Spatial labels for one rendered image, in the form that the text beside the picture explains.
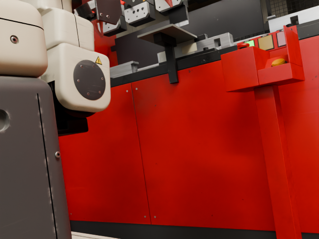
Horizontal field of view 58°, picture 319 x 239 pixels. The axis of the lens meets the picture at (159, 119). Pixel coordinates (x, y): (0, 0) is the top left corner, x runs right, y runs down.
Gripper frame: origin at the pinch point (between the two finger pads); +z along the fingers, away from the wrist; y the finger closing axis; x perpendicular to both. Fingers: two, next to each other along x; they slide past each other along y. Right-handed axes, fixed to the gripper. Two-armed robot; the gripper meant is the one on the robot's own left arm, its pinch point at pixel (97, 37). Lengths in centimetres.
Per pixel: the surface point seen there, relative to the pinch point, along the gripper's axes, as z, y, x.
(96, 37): 1, 72, -77
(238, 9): 21, -30, -96
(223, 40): 24, -38, -36
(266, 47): 25, -63, -5
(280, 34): 23, -68, -6
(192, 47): 23.1, -22.5, -34.5
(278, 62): 28, -68, 7
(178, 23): 11.0, -15.4, -43.3
